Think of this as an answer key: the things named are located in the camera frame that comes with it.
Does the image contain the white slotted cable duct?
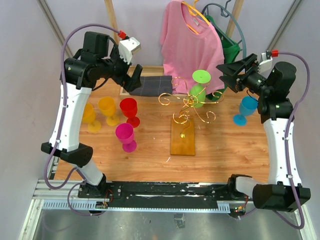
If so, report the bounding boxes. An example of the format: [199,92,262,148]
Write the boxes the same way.
[42,198,231,214]

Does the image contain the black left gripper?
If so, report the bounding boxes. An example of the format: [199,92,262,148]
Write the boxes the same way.
[97,44,143,92]

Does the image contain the wooden rack base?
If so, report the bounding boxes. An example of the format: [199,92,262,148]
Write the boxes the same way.
[170,117,196,156]

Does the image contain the magenta wine glass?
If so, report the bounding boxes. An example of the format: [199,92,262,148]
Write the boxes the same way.
[115,123,137,153]

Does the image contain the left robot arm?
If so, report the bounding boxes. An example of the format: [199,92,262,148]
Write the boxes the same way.
[41,31,143,198]

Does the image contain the red wine glass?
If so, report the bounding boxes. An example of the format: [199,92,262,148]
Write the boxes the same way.
[119,98,140,128]

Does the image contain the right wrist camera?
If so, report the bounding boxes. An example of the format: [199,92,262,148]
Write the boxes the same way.
[258,49,279,74]

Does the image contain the aluminium frame rail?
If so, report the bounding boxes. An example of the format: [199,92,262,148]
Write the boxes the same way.
[37,0,65,46]

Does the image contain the wooden clothes rack frame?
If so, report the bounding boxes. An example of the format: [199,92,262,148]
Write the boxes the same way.
[104,0,247,91]

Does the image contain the green wine glass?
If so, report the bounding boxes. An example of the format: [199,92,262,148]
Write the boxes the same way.
[189,69,211,108]

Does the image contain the gold wire glass rack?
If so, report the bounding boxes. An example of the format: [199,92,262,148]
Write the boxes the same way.
[158,88,224,124]

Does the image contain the blue wine glass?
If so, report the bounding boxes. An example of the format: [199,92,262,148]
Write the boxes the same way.
[233,96,258,127]

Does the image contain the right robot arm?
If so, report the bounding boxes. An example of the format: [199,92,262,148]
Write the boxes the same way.
[217,53,311,212]

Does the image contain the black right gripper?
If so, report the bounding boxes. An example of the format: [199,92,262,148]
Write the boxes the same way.
[216,53,272,97]

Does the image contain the pink t-shirt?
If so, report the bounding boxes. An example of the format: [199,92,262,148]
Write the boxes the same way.
[159,0,225,94]

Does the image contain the yellow wine glass front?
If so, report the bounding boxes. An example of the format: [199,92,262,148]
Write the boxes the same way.
[98,96,120,126]

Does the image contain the orange clothes hanger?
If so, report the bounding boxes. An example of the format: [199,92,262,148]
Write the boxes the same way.
[180,0,212,36]

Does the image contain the grey clothes hanger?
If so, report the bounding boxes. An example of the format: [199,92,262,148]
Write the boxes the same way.
[201,0,247,59]

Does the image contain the yellow wine glass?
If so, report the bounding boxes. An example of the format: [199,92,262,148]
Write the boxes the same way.
[98,96,120,126]
[82,103,101,133]

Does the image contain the folded dark grey cloth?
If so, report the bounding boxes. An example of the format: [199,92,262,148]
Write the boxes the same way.
[129,75,173,97]

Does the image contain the green tank top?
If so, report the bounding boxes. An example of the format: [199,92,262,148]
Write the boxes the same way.
[205,15,241,102]

